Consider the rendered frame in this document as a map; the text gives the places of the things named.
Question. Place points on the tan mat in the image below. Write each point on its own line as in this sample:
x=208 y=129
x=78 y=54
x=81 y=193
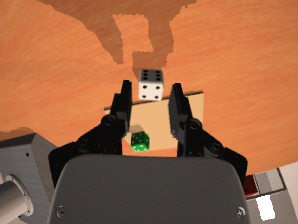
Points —
x=152 y=117

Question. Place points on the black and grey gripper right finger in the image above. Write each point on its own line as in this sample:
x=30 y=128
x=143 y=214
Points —
x=193 y=140

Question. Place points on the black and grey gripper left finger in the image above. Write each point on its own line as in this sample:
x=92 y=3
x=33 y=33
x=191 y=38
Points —
x=105 y=138

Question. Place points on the green die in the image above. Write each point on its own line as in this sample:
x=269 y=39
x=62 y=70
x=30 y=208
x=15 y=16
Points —
x=140 y=141

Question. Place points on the white die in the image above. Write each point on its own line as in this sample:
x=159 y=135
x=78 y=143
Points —
x=151 y=84

